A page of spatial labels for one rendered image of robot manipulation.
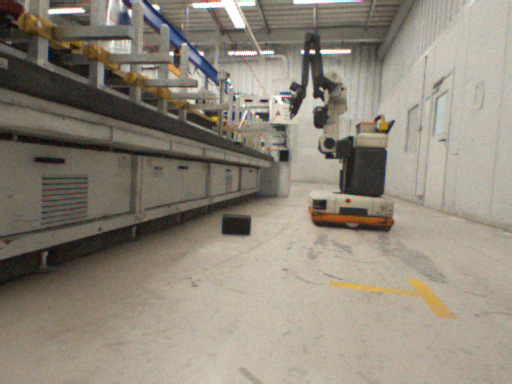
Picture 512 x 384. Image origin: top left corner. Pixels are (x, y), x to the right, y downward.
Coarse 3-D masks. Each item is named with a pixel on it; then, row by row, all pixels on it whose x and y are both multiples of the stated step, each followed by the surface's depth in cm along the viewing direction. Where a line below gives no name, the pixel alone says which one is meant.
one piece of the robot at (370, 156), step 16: (384, 128) 276; (352, 144) 294; (368, 144) 272; (384, 144) 271; (352, 160) 291; (368, 160) 273; (384, 160) 272; (352, 176) 286; (368, 176) 274; (384, 176) 273; (352, 192) 285; (368, 192) 274
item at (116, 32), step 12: (0, 36) 99; (12, 36) 98; (24, 36) 97; (60, 36) 95; (72, 36) 94; (84, 36) 94; (96, 36) 93; (108, 36) 92; (120, 36) 92; (132, 36) 93
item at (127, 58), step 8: (64, 56) 123; (72, 56) 122; (80, 56) 122; (112, 56) 120; (120, 56) 119; (128, 56) 118; (136, 56) 118; (144, 56) 117; (152, 56) 117; (160, 56) 116; (168, 56) 115; (128, 64) 121; (136, 64) 121; (144, 64) 120; (152, 64) 120; (160, 64) 119; (168, 64) 119
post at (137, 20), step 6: (132, 6) 140; (138, 6) 139; (132, 12) 140; (138, 12) 139; (132, 18) 140; (138, 18) 139; (132, 24) 140; (138, 24) 139; (138, 30) 140; (138, 36) 140; (132, 42) 140; (138, 42) 140; (132, 48) 140; (138, 48) 140; (132, 66) 141; (138, 66) 141; (132, 72) 141; (138, 72) 141; (132, 90) 141; (138, 90) 142; (132, 96) 141; (138, 96) 142
